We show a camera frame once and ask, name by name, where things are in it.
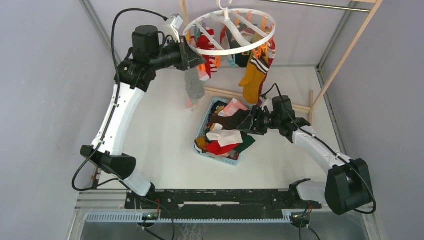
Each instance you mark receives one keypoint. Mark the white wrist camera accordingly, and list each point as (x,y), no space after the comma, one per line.
(172,25)
(266,103)

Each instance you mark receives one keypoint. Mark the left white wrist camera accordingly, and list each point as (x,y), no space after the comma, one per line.
(172,25)

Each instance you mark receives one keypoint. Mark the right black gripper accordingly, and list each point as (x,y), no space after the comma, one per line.
(248,125)

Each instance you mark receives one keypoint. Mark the wooden drying rack frame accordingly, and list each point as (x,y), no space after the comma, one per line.
(368,7)

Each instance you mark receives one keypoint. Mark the pink patterned hanging sock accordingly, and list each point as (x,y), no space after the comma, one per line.
(191,104)

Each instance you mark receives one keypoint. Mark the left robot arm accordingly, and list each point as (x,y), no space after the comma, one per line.
(133,77)

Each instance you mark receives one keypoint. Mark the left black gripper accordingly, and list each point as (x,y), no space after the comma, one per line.
(188,57)

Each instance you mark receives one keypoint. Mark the blue plastic laundry basket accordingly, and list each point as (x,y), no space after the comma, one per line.
(223,108)

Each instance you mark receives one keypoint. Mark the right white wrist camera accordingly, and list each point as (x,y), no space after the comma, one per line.
(266,103)

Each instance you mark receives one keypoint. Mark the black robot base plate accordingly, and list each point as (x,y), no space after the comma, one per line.
(219,204)

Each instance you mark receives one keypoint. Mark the dark brown sock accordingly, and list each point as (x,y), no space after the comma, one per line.
(229,122)

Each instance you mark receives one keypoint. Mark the dark green sock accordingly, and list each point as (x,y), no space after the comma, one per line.
(247,141)

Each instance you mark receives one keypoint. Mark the red white hanging sock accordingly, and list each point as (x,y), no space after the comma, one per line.
(212,62)

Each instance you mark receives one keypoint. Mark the grey beige striped sock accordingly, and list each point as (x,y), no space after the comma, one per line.
(193,85)

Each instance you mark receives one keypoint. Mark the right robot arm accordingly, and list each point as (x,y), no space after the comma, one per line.
(348,184)

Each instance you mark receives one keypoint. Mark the mustard striped sock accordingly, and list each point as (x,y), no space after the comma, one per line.
(256,70)

